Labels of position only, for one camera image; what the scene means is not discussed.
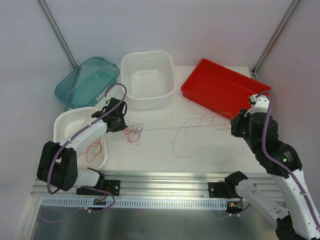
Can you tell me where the red striped wire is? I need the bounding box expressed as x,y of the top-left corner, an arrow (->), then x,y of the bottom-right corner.
79,119 -> 103,163

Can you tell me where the pink wire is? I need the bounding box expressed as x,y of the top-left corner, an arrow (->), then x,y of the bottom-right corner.
142,111 -> 236,159

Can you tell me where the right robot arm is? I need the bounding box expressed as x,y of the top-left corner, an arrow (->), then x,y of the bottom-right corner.
224,108 -> 320,240

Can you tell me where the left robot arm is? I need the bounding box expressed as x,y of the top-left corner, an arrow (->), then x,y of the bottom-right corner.
36,98 -> 127,195

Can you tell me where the red plastic tray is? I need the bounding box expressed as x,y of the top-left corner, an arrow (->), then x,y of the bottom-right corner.
181,58 -> 271,119

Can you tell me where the teal transparent plastic bin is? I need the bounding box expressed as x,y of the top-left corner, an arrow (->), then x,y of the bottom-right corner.
55,57 -> 120,109

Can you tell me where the white perforated basket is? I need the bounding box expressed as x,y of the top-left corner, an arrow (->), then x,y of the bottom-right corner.
53,106 -> 107,170

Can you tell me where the white plastic tub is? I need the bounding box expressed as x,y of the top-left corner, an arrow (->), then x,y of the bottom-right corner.
120,50 -> 177,110

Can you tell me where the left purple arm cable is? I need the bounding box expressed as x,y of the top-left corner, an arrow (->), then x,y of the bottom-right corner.
46,83 -> 128,195

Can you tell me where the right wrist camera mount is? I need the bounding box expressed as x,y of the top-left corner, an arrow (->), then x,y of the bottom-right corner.
244,94 -> 270,118

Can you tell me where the aluminium mounting rail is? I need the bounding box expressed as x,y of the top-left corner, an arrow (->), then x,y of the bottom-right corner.
31,170 -> 284,202

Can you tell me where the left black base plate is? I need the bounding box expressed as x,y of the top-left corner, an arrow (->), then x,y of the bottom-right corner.
76,180 -> 121,196

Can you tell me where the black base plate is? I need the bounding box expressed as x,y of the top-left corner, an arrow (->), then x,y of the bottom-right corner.
207,182 -> 240,199
76,180 -> 121,196

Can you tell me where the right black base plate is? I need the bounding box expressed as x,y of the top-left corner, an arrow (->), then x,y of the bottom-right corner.
207,182 -> 240,199

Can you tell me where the white slotted cable duct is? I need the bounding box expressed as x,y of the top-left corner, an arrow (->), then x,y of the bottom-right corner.
41,197 -> 227,211

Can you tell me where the left aluminium frame post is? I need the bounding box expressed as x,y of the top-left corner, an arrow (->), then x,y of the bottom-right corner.
37,0 -> 78,69

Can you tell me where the aluminium frame post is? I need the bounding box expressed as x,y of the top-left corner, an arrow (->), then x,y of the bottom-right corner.
37,0 -> 78,69
251,0 -> 303,80

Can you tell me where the right aluminium frame post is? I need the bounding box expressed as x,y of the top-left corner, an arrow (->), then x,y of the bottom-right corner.
251,0 -> 303,80

